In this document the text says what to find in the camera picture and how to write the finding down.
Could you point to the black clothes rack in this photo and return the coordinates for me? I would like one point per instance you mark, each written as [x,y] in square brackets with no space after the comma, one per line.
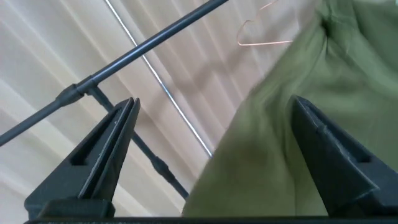
[71,92]

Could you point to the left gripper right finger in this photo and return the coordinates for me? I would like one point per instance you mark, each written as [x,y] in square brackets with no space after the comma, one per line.
[345,177]

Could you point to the pink clothes hanger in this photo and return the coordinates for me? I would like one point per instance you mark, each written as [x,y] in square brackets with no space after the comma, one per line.
[264,43]

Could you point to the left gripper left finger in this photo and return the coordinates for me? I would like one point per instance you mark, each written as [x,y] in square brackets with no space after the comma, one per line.
[62,193]

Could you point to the green printed t-shirt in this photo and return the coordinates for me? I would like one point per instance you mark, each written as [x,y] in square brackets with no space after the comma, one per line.
[264,155]

